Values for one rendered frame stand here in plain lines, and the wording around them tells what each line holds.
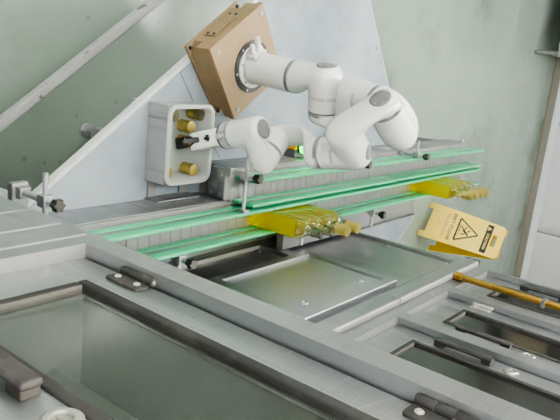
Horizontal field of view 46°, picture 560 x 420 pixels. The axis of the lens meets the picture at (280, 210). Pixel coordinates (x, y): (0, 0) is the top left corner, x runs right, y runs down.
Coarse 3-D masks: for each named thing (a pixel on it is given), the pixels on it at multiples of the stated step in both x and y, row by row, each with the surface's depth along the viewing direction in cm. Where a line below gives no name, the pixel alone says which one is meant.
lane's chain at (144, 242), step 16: (368, 192) 260; (384, 192) 271; (400, 192) 282; (208, 224) 190; (224, 224) 196; (240, 224) 201; (128, 240) 167; (144, 240) 172; (160, 240) 176; (176, 240) 181
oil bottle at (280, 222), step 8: (248, 216) 203; (256, 216) 201; (264, 216) 199; (272, 216) 197; (280, 216) 195; (288, 216) 195; (296, 216) 196; (256, 224) 201; (264, 224) 199; (272, 224) 197; (280, 224) 195; (288, 224) 193; (296, 224) 192; (304, 224) 191; (280, 232) 196; (288, 232) 194; (296, 232) 192; (304, 232) 192
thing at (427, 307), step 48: (336, 240) 245; (384, 240) 248; (432, 288) 200; (480, 288) 210; (528, 288) 211; (384, 336) 166; (432, 336) 169; (480, 336) 169; (528, 336) 177; (480, 384) 146; (528, 384) 147
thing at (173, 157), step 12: (180, 108) 176; (192, 108) 180; (204, 108) 184; (168, 120) 174; (192, 120) 191; (204, 120) 188; (168, 132) 175; (180, 132) 188; (192, 132) 191; (168, 144) 176; (168, 156) 177; (180, 156) 190; (192, 156) 193; (204, 156) 190; (168, 168) 178; (204, 168) 191; (168, 180) 179; (180, 180) 183; (192, 180) 186; (204, 180) 190
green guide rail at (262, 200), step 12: (432, 168) 295; (444, 168) 299; (456, 168) 302; (360, 180) 247; (372, 180) 252; (384, 180) 253; (396, 180) 258; (276, 192) 210; (288, 192) 212; (300, 192) 215; (312, 192) 216; (324, 192) 219; (252, 204) 191; (264, 204) 195
